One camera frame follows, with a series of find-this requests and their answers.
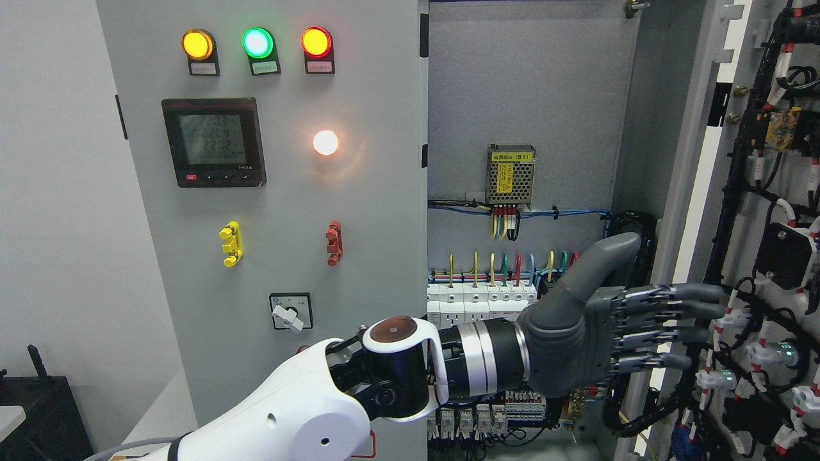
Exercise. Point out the dark grey robot left hand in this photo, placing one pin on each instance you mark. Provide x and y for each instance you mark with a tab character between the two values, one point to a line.
582	332

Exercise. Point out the grey cabinet door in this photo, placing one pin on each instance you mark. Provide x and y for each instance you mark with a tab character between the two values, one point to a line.
374	185
721	148

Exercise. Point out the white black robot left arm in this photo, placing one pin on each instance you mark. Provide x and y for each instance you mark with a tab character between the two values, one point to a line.
320	403

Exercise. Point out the brass ground terminal bar right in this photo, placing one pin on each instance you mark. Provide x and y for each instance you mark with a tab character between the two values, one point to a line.
576	404

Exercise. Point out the lower relay terminal row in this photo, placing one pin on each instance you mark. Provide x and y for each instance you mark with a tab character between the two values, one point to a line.
487	418

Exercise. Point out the white socket and breaker row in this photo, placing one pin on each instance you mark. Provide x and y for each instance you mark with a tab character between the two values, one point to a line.
457	303

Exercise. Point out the metal mesh power supply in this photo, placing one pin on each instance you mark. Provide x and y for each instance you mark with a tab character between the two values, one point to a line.
510	173

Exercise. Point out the red electric hazard warning sticker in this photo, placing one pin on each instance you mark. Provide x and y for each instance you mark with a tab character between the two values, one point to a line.
367	449

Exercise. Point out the white glowing indicator lamp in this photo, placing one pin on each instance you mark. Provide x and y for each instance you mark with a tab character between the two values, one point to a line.
326	142

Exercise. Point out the black digital power meter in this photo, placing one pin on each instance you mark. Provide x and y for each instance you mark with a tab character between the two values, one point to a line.
215	143

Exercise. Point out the yellow indicator lamp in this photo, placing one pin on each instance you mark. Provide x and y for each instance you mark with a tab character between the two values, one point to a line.
201	51

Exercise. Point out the black box at left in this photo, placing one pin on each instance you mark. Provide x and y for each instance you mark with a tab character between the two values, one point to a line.
53	428

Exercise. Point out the red terminal post block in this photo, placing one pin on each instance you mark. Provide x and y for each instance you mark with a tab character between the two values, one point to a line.
334	245

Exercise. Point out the yellow terminal post block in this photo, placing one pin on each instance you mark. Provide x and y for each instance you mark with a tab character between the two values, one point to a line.
232	243

